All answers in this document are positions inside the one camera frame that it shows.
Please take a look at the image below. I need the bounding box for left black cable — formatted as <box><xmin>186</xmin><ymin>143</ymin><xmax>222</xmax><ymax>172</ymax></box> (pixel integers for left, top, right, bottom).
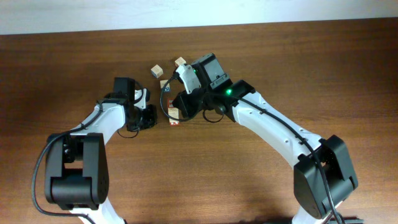
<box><xmin>30</xmin><ymin>80</ymin><xmax>147</xmax><ymax>224</ymax></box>

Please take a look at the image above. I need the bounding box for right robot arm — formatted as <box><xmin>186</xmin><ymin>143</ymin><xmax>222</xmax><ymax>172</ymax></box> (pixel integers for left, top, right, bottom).
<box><xmin>172</xmin><ymin>53</ymin><xmax>358</xmax><ymax>223</ymax></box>

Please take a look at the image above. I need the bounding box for black base bracket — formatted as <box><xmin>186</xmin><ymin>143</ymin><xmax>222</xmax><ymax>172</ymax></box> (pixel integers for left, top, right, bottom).
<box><xmin>327</xmin><ymin>218</ymin><xmax>364</xmax><ymax>224</ymax></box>

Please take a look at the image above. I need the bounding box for number four blue block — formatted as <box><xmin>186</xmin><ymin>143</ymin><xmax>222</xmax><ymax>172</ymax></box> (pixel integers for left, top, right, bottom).
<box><xmin>160</xmin><ymin>80</ymin><xmax>171</xmax><ymax>92</ymax></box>

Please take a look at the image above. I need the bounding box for blue sided wooden block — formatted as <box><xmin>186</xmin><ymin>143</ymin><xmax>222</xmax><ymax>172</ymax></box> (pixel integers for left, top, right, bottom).
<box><xmin>151</xmin><ymin>65</ymin><xmax>164</xmax><ymax>78</ymax></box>

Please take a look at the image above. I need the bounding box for yellow letter wooden block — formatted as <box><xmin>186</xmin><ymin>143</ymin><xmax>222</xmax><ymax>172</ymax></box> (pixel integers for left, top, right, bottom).
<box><xmin>168</xmin><ymin>108</ymin><xmax>179</xmax><ymax>122</ymax></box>

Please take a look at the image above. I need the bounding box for red sided wooden block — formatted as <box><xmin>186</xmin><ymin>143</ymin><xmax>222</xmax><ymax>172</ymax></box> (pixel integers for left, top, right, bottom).
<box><xmin>175</xmin><ymin>57</ymin><xmax>186</xmax><ymax>67</ymax></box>

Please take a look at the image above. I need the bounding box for leaf picture wooden block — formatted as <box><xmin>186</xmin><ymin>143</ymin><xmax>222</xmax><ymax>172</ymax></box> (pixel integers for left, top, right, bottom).
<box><xmin>169</xmin><ymin>119</ymin><xmax>179</xmax><ymax>126</ymax></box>

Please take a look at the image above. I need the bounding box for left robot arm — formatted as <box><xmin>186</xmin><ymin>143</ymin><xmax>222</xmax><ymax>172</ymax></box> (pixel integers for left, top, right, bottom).
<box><xmin>44</xmin><ymin>77</ymin><xmax>157</xmax><ymax>223</ymax></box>

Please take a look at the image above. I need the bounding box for plain white wooden block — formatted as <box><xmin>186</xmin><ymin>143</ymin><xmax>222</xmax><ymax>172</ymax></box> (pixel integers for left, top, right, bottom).
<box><xmin>167</xmin><ymin>99</ymin><xmax>174</xmax><ymax>108</ymax></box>

